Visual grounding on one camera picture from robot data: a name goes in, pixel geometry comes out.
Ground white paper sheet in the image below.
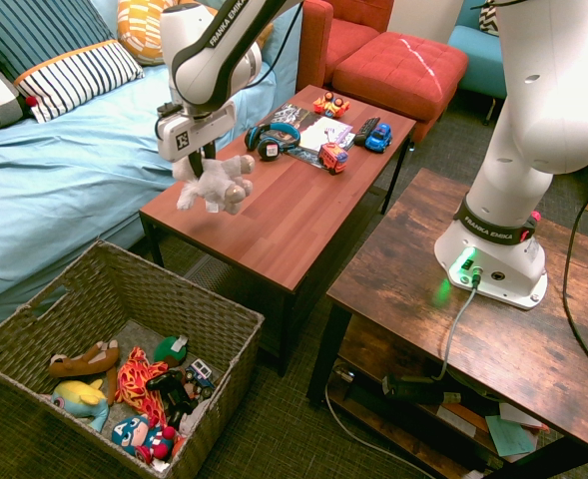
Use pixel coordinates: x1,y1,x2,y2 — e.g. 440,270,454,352
435,403,480,436

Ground red tufted ottoman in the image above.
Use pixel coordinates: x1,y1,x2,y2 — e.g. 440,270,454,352
331,31,470,145

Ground white floor cable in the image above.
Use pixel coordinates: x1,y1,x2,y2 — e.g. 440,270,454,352
322,366,485,479

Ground blue black headphones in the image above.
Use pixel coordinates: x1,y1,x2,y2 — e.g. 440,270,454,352
244,121,302,163

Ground dark cover magazine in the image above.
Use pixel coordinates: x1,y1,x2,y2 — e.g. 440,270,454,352
258,103,323,134

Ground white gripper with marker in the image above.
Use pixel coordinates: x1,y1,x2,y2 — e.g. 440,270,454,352
155,98,238,180

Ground black white chevron pillow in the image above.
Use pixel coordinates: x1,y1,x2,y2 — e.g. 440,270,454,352
478,3,500,37

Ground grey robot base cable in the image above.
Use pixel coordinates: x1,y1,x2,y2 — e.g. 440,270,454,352
429,266,483,383

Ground orange flame print plush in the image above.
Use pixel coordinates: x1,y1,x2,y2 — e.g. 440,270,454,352
114,345,171,428

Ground white book purple print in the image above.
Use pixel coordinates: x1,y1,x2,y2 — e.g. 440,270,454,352
287,116,356,163

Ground Captain America plush doll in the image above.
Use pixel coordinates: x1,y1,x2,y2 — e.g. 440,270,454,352
110,414,178,466

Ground teal paper note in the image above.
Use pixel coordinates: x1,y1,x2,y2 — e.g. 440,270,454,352
483,413,540,458

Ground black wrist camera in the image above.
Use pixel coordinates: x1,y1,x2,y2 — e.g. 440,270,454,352
155,101,186,125

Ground white stuffed toy animal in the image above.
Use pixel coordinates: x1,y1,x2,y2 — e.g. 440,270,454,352
172,154,257,217

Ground black remote control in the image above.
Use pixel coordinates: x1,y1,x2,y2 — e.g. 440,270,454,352
352,116,382,148

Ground orange white patterned pillow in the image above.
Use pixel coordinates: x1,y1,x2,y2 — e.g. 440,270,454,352
116,0,176,68

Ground blue white toy truck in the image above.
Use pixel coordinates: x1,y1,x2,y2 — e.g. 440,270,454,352
182,357,217,401

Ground green round plush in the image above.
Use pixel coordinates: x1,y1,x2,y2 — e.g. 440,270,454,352
152,334,191,370

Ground black power unit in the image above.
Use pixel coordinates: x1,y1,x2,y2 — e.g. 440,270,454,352
380,373,462,407

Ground blue toy car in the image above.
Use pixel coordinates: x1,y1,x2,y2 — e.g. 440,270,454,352
364,122,394,154

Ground yellow blue plush pony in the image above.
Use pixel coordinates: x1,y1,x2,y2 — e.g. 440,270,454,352
49,378,112,434

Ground dark blue striped cushion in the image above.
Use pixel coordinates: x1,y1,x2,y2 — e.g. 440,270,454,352
0,0,118,84

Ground red-brown wooden coffee table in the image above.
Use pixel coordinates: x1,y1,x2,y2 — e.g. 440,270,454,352
138,84,417,378

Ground black game controller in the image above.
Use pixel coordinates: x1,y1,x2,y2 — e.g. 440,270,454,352
145,367,196,426

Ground teal sofa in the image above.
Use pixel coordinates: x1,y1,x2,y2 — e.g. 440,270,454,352
446,0,508,127

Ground red toy fire truck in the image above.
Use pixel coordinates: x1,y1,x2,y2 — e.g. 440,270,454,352
316,142,350,177

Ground orange red toy vehicle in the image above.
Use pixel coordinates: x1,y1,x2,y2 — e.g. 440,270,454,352
312,91,351,120

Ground light blue covered bed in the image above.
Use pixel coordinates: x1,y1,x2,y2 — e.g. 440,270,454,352
0,0,305,345

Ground grey woven wicker basket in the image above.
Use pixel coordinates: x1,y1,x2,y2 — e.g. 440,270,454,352
0,239,267,479

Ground brown plush animal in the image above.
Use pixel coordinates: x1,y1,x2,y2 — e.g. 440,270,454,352
48,339,122,407

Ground white navy striped pillow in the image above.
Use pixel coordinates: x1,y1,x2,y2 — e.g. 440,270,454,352
13,39,147,125

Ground rustic dark wood side table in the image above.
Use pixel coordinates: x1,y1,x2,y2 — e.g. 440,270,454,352
305,167,588,479

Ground black thick cable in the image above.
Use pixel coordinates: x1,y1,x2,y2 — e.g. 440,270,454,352
561,164,588,386

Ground red armchair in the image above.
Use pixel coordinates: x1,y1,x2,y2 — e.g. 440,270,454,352
295,0,396,94

